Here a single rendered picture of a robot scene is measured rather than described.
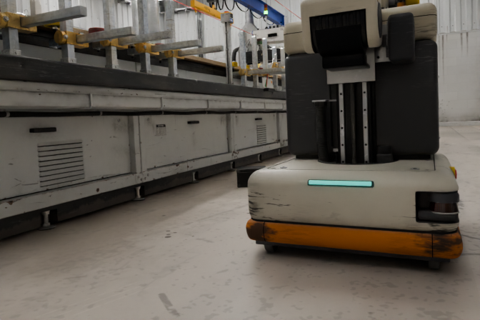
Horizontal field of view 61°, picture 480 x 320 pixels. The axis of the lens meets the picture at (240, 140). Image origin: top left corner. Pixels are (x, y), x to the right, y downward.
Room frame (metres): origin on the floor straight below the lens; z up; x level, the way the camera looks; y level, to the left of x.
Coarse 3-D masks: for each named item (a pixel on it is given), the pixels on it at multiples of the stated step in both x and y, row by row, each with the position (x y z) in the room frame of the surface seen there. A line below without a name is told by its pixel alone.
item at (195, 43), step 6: (174, 42) 2.07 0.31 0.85; (180, 42) 2.06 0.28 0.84; (186, 42) 2.04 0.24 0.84; (192, 42) 2.03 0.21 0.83; (198, 42) 2.01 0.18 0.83; (156, 48) 2.12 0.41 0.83; (162, 48) 2.10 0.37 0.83; (168, 48) 2.09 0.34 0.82; (174, 48) 2.07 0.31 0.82; (180, 48) 2.07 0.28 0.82; (132, 54) 2.19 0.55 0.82
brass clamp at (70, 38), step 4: (56, 32) 1.62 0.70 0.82; (60, 32) 1.62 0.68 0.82; (64, 32) 1.63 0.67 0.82; (68, 32) 1.64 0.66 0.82; (72, 32) 1.66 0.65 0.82; (56, 36) 1.62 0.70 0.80; (60, 36) 1.62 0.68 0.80; (64, 36) 1.62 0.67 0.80; (68, 36) 1.63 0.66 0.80; (72, 36) 1.66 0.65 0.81; (56, 40) 1.63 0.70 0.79; (60, 40) 1.62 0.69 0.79; (64, 40) 1.62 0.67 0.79; (68, 40) 1.63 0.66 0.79; (72, 40) 1.65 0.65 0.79; (76, 40) 1.67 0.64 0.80; (60, 44) 1.65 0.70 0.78; (72, 44) 1.66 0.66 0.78; (76, 44) 1.67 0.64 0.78; (80, 44) 1.69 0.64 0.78; (84, 44) 1.71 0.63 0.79; (88, 44) 1.73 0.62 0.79; (80, 48) 1.74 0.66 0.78
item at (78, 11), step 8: (72, 8) 1.35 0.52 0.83; (80, 8) 1.33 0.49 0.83; (32, 16) 1.42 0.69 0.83; (40, 16) 1.41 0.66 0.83; (48, 16) 1.39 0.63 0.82; (56, 16) 1.38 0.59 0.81; (64, 16) 1.36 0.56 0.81; (72, 16) 1.35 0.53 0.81; (80, 16) 1.36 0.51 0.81; (24, 24) 1.44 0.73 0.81; (32, 24) 1.43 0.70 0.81; (40, 24) 1.44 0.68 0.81; (0, 32) 1.52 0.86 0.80
